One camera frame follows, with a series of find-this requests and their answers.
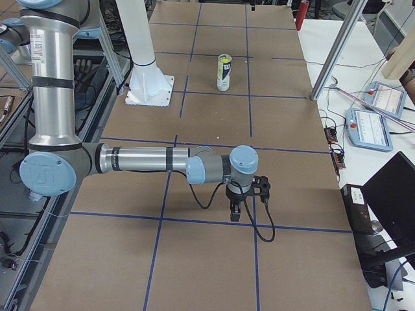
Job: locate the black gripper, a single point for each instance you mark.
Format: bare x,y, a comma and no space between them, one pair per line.
235,197

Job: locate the second grey robot arm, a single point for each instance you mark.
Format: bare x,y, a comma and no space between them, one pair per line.
14,35

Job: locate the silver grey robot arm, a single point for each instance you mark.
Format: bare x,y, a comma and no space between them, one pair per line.
58,159

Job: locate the clear tennis ball can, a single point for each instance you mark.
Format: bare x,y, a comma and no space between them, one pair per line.
223,74

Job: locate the black computer box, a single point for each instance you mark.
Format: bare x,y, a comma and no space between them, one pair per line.
356,209

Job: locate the near teach pendant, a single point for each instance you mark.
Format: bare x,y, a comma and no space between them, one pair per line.
368,129

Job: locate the teach pendant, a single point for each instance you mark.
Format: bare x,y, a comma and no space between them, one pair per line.
368,129
387,98

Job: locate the black monitor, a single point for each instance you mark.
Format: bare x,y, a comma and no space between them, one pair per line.
390,195

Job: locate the far teach pendant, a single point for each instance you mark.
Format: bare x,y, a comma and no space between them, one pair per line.
387,98

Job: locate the red cylinder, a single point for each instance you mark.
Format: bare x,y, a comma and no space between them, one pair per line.
302,10

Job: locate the wooden beam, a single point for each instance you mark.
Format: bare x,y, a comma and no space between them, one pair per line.
401,60

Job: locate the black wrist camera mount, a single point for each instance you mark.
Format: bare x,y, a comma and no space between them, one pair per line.
261,188

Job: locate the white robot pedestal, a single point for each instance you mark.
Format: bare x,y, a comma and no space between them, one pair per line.
148,86

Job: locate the aluminium frame post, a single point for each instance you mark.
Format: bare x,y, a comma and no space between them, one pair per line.
345,31

